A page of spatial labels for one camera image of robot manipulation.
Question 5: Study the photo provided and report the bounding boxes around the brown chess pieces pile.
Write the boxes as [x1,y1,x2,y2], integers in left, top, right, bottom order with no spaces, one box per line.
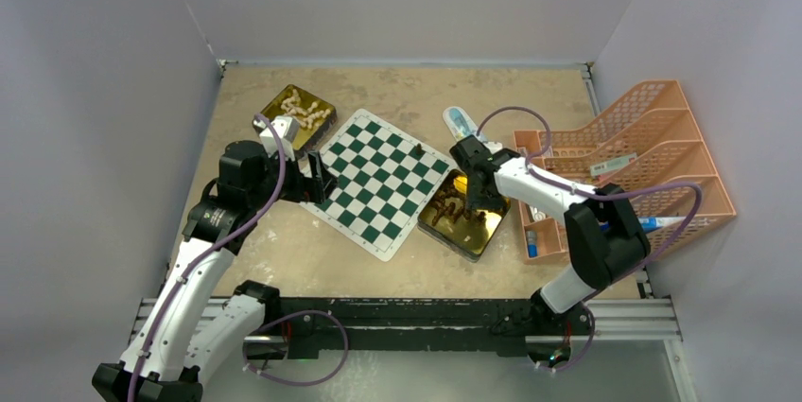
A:
[430,175,486,226]

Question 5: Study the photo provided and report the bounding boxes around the white label card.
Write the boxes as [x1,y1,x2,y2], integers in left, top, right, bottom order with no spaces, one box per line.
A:
[589,152,637,180]

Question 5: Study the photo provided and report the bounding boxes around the blue white packaged item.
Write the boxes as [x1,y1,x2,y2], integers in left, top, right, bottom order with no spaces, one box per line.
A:
[443,106,487,149]

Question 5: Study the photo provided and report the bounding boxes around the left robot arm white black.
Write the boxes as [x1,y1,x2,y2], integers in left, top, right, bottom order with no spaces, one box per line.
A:
[92,139,337,401]

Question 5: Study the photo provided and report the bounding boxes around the gold tin white pieces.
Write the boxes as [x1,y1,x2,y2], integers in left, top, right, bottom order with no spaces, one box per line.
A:
[260,84,338,158]

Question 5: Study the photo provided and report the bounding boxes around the blue box in organizer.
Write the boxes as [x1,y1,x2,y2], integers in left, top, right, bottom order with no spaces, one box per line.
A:
[638,217,684,234]

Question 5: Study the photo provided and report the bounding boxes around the gold tin brown pieces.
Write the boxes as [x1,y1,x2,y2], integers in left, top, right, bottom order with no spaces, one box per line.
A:
[417,169,511,262]

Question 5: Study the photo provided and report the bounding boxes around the black metal base frame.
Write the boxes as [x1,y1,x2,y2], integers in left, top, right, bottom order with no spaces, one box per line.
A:
[256,297,594,364]

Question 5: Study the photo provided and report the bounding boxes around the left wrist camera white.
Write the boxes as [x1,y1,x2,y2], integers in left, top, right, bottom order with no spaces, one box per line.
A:
[253,114,300,161]

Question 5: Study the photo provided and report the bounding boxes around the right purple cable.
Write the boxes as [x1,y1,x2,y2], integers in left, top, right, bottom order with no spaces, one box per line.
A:
[475,105,705,376]

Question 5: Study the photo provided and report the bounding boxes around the white chess pieces pile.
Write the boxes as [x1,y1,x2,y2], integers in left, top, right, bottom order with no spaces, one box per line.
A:
[280,88,334,130]

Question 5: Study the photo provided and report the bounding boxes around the blue capped tube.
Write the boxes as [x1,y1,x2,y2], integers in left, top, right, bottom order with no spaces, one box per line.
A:
[526,230,538,258]

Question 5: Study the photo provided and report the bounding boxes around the peach plastic file organizer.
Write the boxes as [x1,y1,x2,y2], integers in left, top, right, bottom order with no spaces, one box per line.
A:
[513,80,736,256]

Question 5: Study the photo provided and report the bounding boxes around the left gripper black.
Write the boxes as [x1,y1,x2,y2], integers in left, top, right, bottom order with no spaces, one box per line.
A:
[248,144,338,210]

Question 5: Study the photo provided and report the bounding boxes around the green white chess mat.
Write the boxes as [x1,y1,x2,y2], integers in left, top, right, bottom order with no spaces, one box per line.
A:
[302,109,456,262]

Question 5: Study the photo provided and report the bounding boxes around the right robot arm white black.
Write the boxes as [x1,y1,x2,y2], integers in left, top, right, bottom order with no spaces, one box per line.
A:
[449,136,651,333]

